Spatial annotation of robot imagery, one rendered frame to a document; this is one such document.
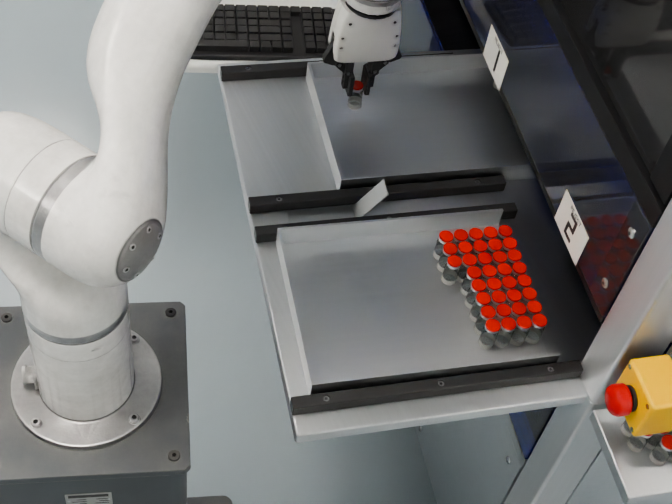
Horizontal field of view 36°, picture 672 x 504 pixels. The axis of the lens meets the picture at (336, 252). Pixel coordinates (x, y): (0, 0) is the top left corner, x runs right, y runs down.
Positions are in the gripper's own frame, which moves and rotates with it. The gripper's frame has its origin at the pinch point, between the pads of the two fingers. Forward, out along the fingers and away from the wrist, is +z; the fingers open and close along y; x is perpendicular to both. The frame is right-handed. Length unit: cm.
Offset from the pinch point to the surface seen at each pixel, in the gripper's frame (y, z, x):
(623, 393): -18, -5, 63
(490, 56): -20.1, -5.2, 2.0
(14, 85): 60, 96, -108
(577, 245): -20.1, -5.9, 40.4
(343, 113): 1.2, 7.6, -0.5
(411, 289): -0.9, 7.8, 35.2
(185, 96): 14, 95, -99
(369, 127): -2.3, 7.6, 3.0
